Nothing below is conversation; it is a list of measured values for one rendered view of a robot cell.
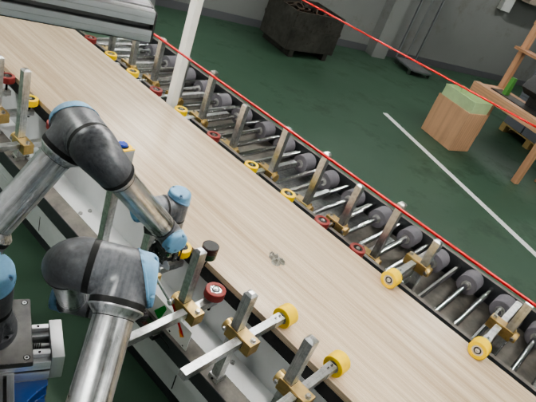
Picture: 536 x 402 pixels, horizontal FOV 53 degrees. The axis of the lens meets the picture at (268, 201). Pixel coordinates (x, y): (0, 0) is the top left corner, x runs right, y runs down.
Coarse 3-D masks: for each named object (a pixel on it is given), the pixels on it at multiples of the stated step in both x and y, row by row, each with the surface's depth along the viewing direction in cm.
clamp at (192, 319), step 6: (174, 294) 197; (192, 300) 197; (180, 306) 194; (186, 306) 193; (192, 306) 194; (198, 306) 195; (192, 312) 192; (186, 318) 193; (192, 318) 191; (198, 318) 192; (192, 324) 192
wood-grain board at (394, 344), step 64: (64, 64) 317; (128, 128) 279; (192, 128) 302; (192, 192) 249; (256, 192) 268; (256, 256) 225; (320, 256) 240; (320, 320) 206; (384, 320) 218; (384, 384) 189; (448, 384) 199; (512, 384) 211
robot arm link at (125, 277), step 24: (96, 240) 111; (96, 264) 107; (120, 264) 109; (144, 264) 110; (96, 288) 108; (120, 288) 107; (144, 288) 109; (96, 312) 107; (120, 312) 107; (96, 336) 105; (120, 336) 106; (96, 360) 103; (120, 360) 106; (72, 384) 103; (96, 384) 102
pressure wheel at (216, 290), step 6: (210, 282) 202; (216, 282) 203; (210, 288) 200; (216, 288) 200; (222, 288) 202; (204, 294) 199; (210, 294) 197; (216, 294) 198; (222, 294) 199; (210, 300) 198; (216, 300) 198; (222, 300) 200
